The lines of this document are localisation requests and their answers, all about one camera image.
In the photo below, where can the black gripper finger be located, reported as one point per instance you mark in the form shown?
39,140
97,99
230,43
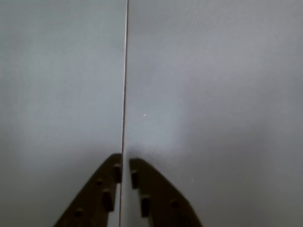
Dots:
165,203
94,196

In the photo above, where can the grey table mat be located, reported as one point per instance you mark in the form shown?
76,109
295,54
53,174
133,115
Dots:
213,71
59,71

